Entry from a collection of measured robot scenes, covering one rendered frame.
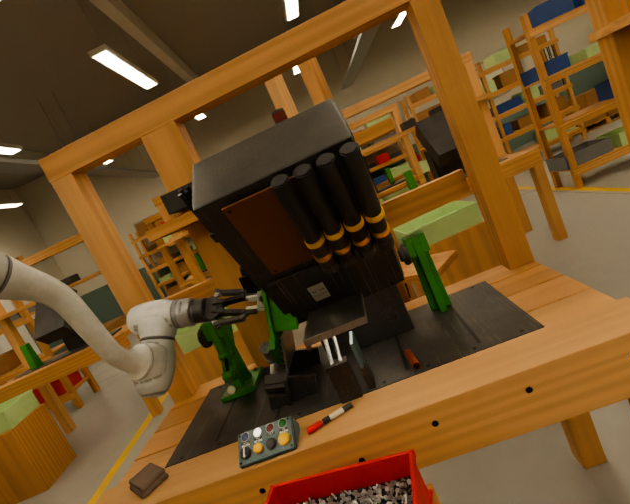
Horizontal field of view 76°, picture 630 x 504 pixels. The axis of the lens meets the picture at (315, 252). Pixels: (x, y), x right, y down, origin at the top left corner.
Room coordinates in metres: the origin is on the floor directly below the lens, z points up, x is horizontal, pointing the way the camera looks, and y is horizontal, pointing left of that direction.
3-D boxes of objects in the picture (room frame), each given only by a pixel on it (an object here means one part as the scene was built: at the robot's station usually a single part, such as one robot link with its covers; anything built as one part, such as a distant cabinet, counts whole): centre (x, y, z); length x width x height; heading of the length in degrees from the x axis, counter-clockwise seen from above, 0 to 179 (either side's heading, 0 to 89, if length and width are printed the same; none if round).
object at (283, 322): (1.15, 0.16, 1.17); 0.13 x 0.12 x 0.20; 82
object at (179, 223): (1.46, 0.04, 1.52); 0.90 x 0.25 x 0.04; 82
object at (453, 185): (1.57, 0.02, 1.23); 1.30 x 0.05 x 0.09; 82
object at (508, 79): (8.06, -4.22, 1.12); 3.22 x 0.55 x 2.23; 87
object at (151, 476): (1.02, 0.67, 0.91); 0.10 x 0.08 x 0.03; 42
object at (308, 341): (1.09, 0.01, 1.11); 0.39 x 0.16 x 0.03; 172
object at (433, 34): (1.50, 0.03, 1.36); 1.49 x 0.09 x 0.97; 82
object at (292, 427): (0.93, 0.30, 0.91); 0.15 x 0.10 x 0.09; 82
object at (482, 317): (1.20, 0.07, 0.89); 1.10 x 0.42 x 0.02; 82
